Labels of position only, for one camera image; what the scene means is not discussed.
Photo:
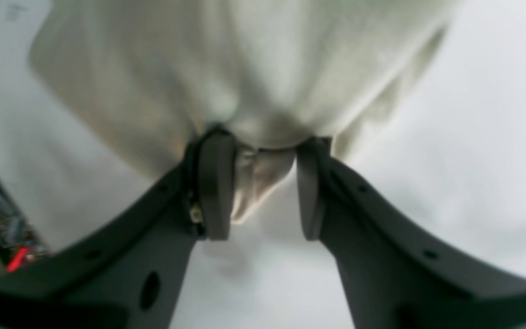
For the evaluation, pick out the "beige T-shirt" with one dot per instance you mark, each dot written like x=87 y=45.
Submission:
x=148 y=76

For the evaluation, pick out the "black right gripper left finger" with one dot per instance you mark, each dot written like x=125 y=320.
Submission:
x=129 y=274

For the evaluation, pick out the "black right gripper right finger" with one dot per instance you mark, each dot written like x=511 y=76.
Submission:
x=396 y=275

